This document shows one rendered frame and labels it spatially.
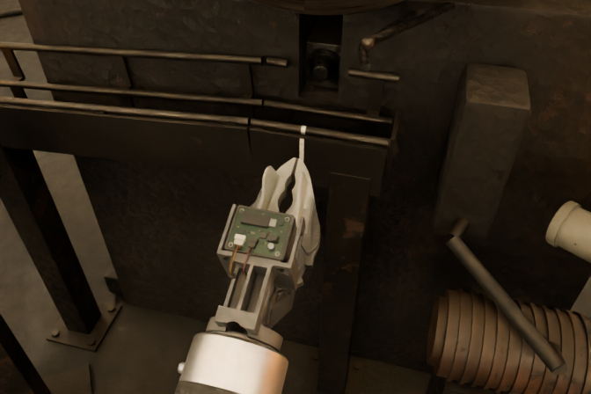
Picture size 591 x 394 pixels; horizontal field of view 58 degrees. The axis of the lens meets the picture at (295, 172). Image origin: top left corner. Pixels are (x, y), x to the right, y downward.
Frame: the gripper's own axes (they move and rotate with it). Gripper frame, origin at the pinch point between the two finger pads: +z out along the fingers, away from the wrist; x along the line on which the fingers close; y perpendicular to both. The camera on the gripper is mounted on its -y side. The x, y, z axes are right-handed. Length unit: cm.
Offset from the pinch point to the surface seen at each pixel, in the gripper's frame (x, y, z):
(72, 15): 40.9, -3.0, 22.3
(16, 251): 88, -81, 6
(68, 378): 53, -71, -22
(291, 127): 3.8, -7.3, 10.9
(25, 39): 162, -114, 110
